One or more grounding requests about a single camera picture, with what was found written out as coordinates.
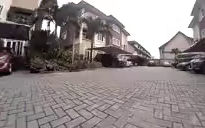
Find red car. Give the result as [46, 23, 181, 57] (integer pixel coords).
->
[0, 49, 20, 76]

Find grey brick paved road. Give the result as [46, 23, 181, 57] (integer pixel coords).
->
[0, 65, 205, 128]

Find dark carport roof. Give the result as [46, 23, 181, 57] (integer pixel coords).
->
[182, 35, 205, 54]
[89, 45, 132, 56]

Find vehicles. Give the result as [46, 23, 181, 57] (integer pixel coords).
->
[147, 58, 173, 67]

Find pale gabled house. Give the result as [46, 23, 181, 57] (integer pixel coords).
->
[158, 30, 195, 65]

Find grey car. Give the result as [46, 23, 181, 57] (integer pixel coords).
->
[175, 58, 196, 72]

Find beige and brown house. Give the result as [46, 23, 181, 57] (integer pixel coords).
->
[59, 0, 131, 63]

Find tall dark trees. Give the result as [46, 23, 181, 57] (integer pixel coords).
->
[32, 0, 60, 56]

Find green bushes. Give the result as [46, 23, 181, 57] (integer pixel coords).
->
[28, 29, 103, 74]

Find long pale terrace building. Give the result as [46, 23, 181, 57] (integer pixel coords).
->
[127, 40, 153, 62]

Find house with white railings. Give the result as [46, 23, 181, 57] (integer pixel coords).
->
[0, 0, 42, 58]

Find tree with pale trunk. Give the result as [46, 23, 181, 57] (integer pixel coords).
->
[54, 2, 83, 66]

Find palm tree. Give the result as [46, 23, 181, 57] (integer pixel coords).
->
[80, 15, 107, 63]

